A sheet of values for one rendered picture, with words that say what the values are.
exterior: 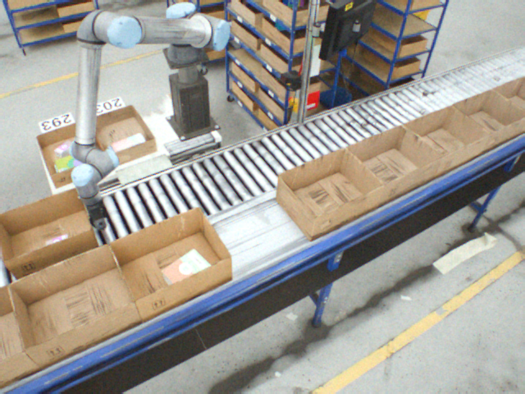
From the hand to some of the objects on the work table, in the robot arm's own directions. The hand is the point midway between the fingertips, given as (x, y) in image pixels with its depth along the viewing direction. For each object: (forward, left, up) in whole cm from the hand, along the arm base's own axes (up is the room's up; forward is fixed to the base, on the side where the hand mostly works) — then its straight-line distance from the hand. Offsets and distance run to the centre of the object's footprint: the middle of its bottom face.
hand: (103, 230), depth 196 cm
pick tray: (-62, -13, -6) cm, 64 cm away
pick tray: (-68, +18, -7) cm, 71 cm away
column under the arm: (-71, +61, -8) cm, 94 cm away
